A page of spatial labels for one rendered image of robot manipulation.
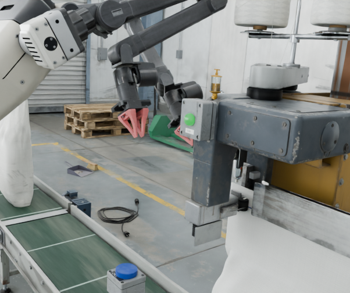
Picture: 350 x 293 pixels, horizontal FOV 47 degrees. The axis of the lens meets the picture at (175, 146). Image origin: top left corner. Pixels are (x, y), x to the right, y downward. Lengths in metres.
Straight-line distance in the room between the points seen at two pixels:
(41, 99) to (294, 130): 8.14
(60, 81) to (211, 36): 3.29
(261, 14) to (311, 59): 5.74
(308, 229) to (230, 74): 7.13
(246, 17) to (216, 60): 7.10
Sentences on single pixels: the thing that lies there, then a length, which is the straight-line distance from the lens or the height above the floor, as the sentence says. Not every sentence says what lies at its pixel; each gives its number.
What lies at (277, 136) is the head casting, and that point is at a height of 1.28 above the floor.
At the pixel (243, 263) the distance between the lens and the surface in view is 1.21.
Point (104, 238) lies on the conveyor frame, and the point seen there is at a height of 0.38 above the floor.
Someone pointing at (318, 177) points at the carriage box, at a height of 1.13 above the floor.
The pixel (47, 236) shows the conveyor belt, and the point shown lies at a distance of 2.42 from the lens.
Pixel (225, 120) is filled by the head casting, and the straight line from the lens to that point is 0.94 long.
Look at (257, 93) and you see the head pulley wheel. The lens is 1.02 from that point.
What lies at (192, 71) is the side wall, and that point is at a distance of 8.89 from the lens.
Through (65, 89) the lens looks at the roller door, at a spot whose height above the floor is 0.49.
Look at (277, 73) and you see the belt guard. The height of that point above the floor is 1.40.
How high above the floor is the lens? 1.44
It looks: 13 degrees down
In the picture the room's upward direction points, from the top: 4 degrees clockwise
